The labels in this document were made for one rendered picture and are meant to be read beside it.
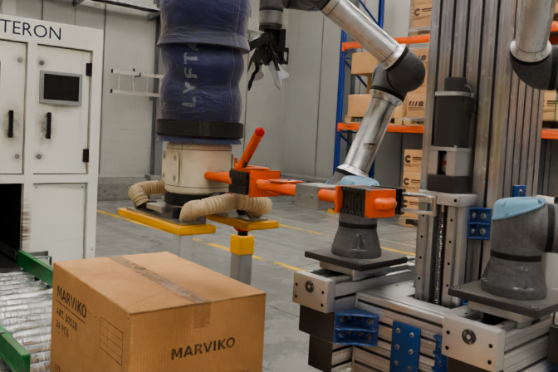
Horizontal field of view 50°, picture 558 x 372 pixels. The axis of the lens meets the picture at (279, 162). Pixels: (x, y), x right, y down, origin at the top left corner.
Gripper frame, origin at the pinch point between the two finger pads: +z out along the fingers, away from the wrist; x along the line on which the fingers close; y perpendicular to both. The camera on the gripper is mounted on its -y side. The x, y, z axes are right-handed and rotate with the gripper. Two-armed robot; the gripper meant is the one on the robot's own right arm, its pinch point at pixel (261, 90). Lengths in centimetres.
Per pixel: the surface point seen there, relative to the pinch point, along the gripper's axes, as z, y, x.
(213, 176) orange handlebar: 24.0, -34.5, -23.6
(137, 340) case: 64, -49, -16
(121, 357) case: 69, -50, -11
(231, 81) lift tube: 0.5, -28.5, -21.0
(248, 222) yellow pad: 35, -27, -28
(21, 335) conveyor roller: 98, -36, 97
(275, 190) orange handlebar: 25, -36, -48
